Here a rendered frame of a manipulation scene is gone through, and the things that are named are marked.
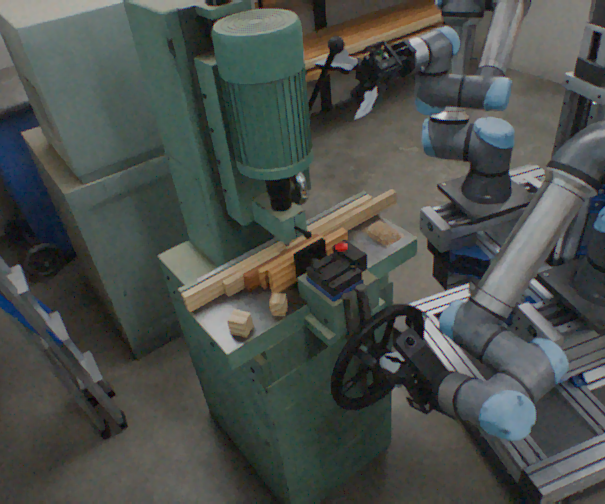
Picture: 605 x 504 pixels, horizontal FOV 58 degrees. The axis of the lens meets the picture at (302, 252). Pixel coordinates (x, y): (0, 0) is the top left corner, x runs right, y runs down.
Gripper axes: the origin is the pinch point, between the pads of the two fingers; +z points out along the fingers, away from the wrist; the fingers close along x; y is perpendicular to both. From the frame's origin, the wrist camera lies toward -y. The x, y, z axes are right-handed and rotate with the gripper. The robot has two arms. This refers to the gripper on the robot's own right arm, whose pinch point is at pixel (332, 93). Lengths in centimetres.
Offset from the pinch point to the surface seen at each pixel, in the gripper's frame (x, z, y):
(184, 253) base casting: -3, 27, -68
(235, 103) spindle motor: -6.2, 20.6, -0.4
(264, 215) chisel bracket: 8.8, 15.8, -29.3
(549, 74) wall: -35, -321, -183
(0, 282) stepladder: -23, 76, -79
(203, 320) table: 23, 40, -37
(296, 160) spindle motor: 7.3, 11.9, -8.0
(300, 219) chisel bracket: 15.2, 10.6, -24.5
